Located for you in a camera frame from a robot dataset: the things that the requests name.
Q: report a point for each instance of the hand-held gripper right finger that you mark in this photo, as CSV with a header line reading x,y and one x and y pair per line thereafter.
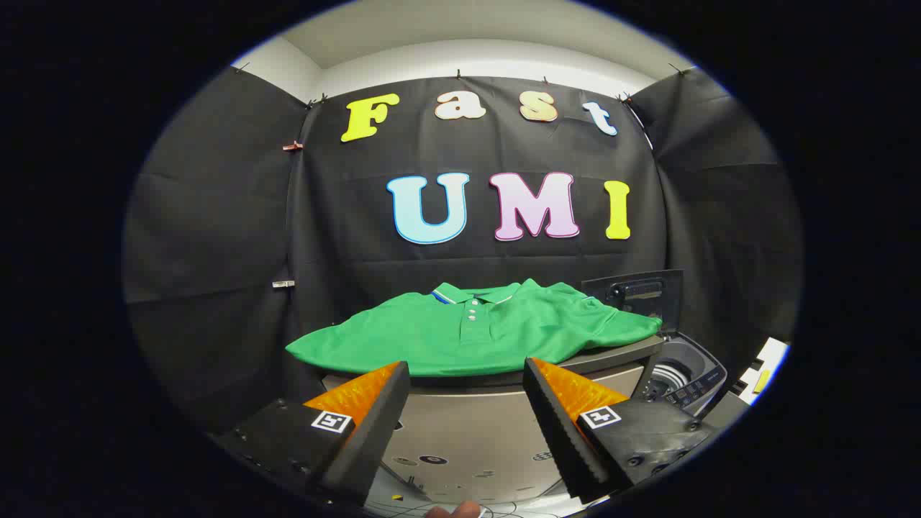
x,y
565,439

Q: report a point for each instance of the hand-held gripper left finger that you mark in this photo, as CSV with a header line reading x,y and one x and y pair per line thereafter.
x,y
374,439

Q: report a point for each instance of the green polo shirt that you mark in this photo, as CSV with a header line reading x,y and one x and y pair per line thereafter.
x,y
432,338

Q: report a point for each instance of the grey washing machine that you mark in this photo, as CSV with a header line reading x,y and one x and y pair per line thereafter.
x,y
694,374

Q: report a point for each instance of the grey cabinet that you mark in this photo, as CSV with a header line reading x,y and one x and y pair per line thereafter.
x,y
468,432

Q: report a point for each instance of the white board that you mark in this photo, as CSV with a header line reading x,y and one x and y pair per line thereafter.
x,y
766,363

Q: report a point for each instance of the copper clip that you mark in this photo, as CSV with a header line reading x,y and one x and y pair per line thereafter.
x,y
292,146

